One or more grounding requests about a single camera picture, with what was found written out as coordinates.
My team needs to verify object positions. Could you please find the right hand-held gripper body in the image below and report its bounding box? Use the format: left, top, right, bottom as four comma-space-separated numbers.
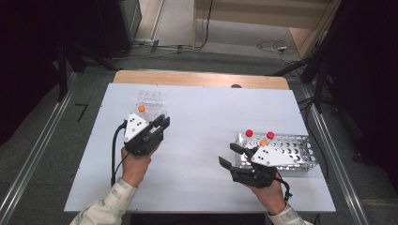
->
229, 144, 298, 189

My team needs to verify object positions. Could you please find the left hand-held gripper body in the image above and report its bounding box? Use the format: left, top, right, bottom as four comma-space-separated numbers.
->
123, 112, 165, 158

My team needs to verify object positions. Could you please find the clear plastic test tube rack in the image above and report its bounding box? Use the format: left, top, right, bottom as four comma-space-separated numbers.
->
134, 89, 169, 124

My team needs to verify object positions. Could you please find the perforated metal test tube rack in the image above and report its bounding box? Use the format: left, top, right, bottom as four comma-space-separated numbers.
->
235, 130, 319, 173

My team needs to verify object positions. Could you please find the person's right hand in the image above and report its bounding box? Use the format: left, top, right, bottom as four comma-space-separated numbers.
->
246, 177, 288, 217

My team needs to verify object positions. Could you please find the person's left hand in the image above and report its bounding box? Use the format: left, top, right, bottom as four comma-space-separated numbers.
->
119, 144, 153, 188

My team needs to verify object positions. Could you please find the white work board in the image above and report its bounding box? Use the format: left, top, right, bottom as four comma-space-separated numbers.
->
64, 82, 337, 215

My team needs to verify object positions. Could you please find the wooden table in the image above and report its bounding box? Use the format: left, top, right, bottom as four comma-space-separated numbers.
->
113, 69, 291, 91

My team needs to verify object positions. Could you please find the black metal stand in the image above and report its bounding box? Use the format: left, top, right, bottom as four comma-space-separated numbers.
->
271, 46, 341, 114
55, 39, 121, 103

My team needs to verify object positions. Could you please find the dark cabinet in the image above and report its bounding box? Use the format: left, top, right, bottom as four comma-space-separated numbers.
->
95, 0, 143, 59

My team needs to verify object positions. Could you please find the light wooden furniture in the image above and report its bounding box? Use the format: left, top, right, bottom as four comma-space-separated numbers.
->
191, 0, 343, 60

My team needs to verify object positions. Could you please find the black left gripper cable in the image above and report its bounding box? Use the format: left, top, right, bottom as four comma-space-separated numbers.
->
110, 119, 130, 188

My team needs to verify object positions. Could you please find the black cable beside table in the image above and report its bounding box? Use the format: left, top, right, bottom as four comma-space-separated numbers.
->
296, 96, 332, 186

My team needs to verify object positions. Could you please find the black floor cable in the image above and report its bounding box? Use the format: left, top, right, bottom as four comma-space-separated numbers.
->
111, 0, 215, 61

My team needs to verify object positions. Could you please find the metal floor rail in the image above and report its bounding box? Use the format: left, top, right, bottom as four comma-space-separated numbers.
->
0, 72, 79, 218
299, 83, 371, 225

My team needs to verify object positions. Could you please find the white floor cable with plug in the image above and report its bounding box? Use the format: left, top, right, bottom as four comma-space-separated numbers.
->
255, 39, 295, 66

